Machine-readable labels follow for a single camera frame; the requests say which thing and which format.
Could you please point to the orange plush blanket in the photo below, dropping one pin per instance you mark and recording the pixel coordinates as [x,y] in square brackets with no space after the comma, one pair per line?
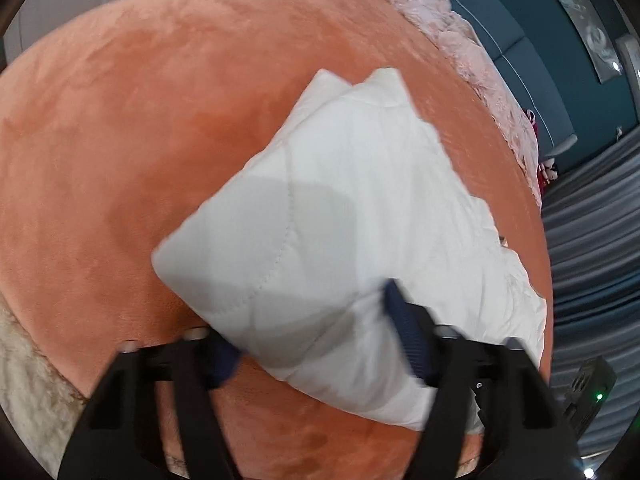
[150,135]

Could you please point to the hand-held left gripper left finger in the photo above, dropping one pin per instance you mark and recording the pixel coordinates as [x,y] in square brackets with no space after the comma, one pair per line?
[220,362]

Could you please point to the cream quilted jacket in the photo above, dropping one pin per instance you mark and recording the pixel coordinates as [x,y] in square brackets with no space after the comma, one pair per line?
[360,200]

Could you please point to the red cloth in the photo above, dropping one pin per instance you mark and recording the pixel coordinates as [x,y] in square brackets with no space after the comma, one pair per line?
[536,132]

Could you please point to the silver wall art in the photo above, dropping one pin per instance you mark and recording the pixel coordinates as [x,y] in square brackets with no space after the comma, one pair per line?
[582,15]

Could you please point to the grey curtain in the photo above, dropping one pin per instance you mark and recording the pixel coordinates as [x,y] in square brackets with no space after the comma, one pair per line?
[595,260]

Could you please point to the blue upholstered headboard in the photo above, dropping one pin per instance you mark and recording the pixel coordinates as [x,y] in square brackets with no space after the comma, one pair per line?
[530,90]

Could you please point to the plush dolls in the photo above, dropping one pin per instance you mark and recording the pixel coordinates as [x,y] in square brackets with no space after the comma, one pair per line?
[548,171]

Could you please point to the cream fluffy rug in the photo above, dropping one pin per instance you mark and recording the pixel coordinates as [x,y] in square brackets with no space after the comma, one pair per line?
[30,385]

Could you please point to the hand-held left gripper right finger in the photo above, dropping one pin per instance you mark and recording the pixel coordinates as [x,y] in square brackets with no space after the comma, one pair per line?
[410,332]

